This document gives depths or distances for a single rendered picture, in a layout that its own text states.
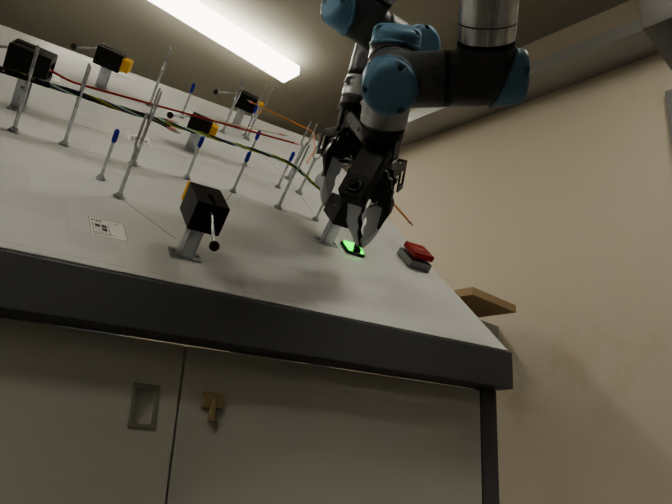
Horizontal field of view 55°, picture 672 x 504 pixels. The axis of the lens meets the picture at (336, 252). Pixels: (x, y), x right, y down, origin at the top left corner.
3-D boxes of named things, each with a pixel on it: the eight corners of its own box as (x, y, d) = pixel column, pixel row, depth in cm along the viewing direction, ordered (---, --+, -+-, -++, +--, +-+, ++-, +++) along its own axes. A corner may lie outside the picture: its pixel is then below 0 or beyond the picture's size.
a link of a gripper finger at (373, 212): (387, 242, 113) (396, 194, 109) (374, 255, 109) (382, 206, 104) (371, 236, 114) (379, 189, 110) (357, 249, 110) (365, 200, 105)
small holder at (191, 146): (160, 132, 134) (172, 100, 131) (201, 150, 136) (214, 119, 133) (156, 137, 130) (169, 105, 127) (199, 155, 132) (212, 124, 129)
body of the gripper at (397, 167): (403, 192, 110) (415, 125, 104) (384, 209, 103) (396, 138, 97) (363, 180, 113) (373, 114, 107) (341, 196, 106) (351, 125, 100)
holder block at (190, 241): (179, 287, 82) (207, 222, 79) (165, 241, 92) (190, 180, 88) (212, 294, 84) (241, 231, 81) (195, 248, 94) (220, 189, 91)
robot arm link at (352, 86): (391, 86, 122) (355, 69, 118) (384, 109, 122) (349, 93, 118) (371, 90, 129) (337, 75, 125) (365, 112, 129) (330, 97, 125)
